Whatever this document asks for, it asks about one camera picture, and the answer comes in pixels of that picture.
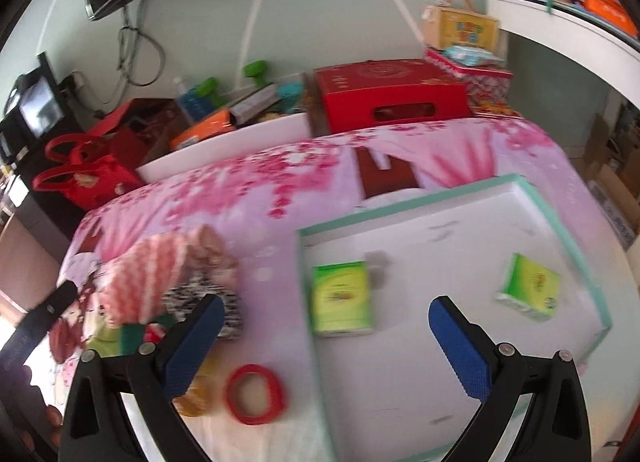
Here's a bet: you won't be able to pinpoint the red pink plush hair tie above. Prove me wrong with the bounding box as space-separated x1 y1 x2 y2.
142 322 177 345

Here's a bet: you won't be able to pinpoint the round yellow packaged sponge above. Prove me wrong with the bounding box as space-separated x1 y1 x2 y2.
172 374 215 418

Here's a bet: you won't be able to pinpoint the leopard print scrunchie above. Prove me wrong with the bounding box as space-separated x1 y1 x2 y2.
162 272 244 341

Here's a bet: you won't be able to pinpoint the yellow green scouring sponge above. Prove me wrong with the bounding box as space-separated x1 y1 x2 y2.
120 322 169 356

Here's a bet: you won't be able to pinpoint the light green cloth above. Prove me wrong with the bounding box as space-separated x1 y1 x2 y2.
86 324 122 358

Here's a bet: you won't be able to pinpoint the green tissue pack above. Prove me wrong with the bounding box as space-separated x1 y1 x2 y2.
496 253 561 321
310 261 373 336

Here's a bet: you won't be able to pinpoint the pink zigzag striped cloth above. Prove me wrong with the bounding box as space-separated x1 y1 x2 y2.
98 232 190 327

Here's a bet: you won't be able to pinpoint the red tape roll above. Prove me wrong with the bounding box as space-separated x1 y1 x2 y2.
224 364 288 426

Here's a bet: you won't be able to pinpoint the beige pink scrunchie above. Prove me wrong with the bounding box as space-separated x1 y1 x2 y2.
186 225 239 289

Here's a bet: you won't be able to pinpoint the person's left hand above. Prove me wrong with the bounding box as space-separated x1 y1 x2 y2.
10 366 63 451

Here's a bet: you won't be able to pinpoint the teal shallow cardboard tray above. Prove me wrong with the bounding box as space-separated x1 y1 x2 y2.
298 175 612 461

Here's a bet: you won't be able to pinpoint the red felt handbag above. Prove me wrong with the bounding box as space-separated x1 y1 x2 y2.
32 129 148 211

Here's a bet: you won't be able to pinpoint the small black monitor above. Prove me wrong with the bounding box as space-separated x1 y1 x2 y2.
1 52 72 166

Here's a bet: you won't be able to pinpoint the open dark red box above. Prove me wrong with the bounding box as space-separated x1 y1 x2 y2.
88 98 189 168

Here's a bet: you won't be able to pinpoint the cardboard box under desk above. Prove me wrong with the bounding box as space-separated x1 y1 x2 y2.
582 115 639 249

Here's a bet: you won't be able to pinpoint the orange cardboard box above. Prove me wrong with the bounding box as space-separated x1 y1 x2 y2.
169 108 234 152

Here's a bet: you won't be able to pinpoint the blue liquid plastic bottle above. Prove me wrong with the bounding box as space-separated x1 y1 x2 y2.
174 77 216 124

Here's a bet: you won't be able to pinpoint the white foam board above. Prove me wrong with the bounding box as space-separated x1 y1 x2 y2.
137 112 312 183

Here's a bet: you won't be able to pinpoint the red white patterned box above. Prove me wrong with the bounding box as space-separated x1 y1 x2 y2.
424 47 513 106

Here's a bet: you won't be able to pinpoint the green dumbbell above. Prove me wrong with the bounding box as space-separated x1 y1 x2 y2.
243 60 269 89
195 77 226 108

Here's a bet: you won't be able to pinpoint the red gift box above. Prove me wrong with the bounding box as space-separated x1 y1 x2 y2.
314 58 471 133

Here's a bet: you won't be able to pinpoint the blue wet wipes pack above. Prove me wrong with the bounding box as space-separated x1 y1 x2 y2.
442 46 504 67

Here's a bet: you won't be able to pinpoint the white desk shelf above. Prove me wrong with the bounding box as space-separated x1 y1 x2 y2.
486 0 640 105

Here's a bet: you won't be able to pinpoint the yellow children gift case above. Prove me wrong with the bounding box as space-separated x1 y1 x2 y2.
421 0 499 52

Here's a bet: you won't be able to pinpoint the orange package on shelf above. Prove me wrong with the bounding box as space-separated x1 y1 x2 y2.
582 0 639 38

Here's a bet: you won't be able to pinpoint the black hanging cables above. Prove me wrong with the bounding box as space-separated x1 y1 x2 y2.
74 0 167 108

